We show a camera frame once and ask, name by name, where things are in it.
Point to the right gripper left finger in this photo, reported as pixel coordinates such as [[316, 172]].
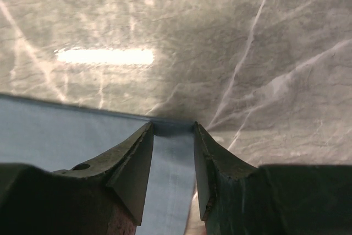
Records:
[[103, 195]]

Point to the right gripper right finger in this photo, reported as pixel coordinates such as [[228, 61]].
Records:
[[238, 198]]

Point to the slate blue t shirt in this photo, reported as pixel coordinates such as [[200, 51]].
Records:
[[54, 137]]

